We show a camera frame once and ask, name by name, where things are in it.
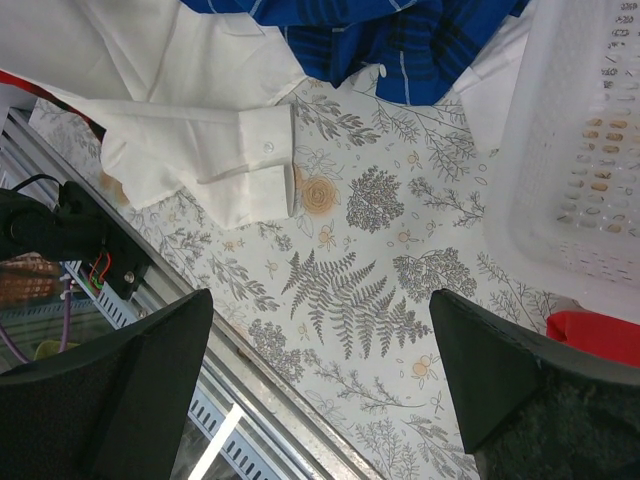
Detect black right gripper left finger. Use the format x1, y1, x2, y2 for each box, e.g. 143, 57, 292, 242
1, 289, 213, 479

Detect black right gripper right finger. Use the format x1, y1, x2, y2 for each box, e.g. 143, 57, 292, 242
429, 289, 639, 479

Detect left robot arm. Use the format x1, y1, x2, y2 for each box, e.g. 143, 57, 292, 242
1, 174, 151, 300

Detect white long-sleeve shirt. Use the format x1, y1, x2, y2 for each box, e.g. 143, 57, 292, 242
1, 1, 305, 229

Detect blue plaid shirt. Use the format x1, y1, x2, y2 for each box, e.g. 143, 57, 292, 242
186, 0, 527, 106

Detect red cloth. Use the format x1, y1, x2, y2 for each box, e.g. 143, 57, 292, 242
546, 311, 640, 367

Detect white plastic basket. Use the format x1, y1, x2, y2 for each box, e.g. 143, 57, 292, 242
483, 1, 639, 322

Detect floral table cover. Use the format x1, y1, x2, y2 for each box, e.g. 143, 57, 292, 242
30, 76, 560, 479

